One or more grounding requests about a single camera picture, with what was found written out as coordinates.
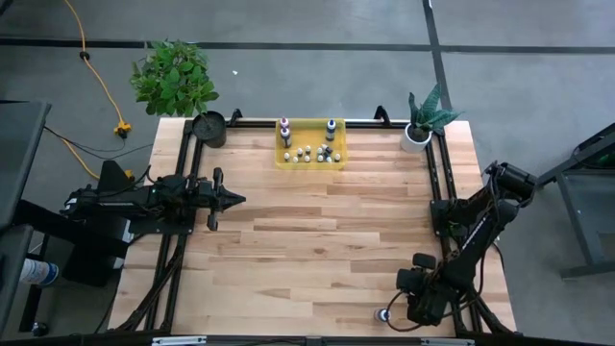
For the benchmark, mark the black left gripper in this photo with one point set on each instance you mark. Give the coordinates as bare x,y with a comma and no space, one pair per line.
211,198

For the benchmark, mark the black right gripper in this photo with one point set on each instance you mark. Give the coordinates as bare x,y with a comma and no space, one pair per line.
432,298

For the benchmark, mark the large purple food coloring bottle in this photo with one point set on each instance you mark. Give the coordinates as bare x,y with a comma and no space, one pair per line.
286,137

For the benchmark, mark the large red food coloring bottle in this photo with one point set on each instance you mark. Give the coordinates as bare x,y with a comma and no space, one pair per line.
284,122

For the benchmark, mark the large blue food coloring bottle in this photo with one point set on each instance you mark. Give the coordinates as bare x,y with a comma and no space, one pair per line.
331,129

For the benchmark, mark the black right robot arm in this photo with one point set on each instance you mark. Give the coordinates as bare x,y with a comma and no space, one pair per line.
473,240

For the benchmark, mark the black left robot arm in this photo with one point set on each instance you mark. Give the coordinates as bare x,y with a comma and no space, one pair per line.
120,202

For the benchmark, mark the large dark food coloring bottle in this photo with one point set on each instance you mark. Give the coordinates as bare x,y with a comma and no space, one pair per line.
383,314

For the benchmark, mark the black plant pot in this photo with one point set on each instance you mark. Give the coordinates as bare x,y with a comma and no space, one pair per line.
210,129

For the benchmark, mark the yellow translucent plastic tray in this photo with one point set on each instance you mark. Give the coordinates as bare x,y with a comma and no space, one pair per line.
312,134

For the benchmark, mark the leafy green potted tree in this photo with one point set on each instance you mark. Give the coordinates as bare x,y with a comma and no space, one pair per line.
173,79

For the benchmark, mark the black equipment box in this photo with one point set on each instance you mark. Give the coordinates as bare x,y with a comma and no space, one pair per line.
108,250

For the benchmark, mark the white plant pot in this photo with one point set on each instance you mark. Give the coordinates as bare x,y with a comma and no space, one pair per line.
410,143

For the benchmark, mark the green snake plant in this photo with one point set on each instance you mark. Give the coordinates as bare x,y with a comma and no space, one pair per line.
430,115

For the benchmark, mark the grey metal cart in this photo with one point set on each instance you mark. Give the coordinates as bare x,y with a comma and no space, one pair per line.
581,211

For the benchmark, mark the white and blue container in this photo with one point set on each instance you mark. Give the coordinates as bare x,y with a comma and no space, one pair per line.
38,272

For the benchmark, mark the dark grey desk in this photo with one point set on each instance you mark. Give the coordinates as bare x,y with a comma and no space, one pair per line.
19,154

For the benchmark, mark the black caster wheel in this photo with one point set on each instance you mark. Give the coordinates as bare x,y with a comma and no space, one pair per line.
40,329

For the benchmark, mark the silver frame bracket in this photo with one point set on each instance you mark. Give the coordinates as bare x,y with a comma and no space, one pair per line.
179,340
447,341

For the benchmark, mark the black metal table frame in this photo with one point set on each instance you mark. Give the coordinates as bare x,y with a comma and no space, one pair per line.
174,288

